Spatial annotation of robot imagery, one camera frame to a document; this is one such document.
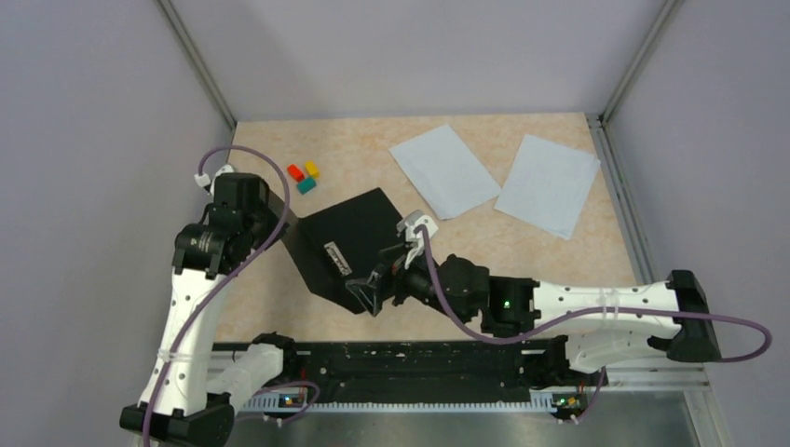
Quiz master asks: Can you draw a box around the aluminium corner post right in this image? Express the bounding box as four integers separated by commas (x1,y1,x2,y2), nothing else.
598,0,685,128

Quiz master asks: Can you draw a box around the teal wooden block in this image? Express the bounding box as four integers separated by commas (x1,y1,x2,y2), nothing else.
296,177,317,195

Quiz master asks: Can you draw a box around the yellow wooden block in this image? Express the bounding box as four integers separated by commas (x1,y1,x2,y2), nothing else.
305,161,320,179

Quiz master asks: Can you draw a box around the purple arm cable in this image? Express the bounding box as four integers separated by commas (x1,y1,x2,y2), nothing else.
141,145,292,447
415,224,772,365

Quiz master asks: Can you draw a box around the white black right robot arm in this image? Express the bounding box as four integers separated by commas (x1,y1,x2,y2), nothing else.
345,246,722,384

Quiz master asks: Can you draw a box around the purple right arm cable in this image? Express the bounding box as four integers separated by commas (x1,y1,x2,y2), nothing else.
415,224,772,365

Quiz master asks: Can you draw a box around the aluminium corner post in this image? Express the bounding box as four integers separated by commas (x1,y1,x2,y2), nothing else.
598,0,685,128
153,0,238,131

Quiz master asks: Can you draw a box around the black file folder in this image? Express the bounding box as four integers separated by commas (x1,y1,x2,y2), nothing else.
282,188,402,314

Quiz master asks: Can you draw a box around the aluminium corner post left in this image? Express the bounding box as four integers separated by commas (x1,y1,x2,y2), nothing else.
153,0,238,131

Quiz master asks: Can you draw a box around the white paper sheet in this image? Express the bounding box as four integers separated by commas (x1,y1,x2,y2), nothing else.
495,135,600,240
389,124,501,220

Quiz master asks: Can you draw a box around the red wooden block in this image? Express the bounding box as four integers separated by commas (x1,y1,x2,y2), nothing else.
287,164,306,183

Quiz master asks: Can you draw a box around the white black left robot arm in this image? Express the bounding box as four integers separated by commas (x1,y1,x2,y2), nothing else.
119,173,299,446

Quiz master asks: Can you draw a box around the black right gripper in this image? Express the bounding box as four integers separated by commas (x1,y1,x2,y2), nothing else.
347,241,473,324

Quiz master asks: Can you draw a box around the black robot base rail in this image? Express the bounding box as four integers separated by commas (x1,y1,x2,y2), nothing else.
240,335,609,409

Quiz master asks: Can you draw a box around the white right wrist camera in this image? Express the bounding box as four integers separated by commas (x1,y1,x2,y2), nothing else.
396,210,439,242

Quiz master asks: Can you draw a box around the aluminium frame rail front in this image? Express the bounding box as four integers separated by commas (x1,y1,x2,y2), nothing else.
238,365,710,417

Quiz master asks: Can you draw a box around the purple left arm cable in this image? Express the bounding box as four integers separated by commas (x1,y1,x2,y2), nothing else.
141,145,292,447

